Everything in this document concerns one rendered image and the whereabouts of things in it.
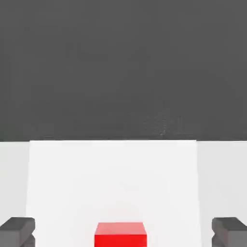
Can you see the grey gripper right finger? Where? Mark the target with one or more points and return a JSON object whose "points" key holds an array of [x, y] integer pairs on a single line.
{"points": [[230, 230]]}

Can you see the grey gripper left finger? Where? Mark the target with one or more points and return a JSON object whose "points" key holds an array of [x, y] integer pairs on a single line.
{"points": [[16, 230]]}

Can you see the small red cube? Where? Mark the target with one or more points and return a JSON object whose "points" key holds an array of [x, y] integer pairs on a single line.
{"points": [[120, 236]]}

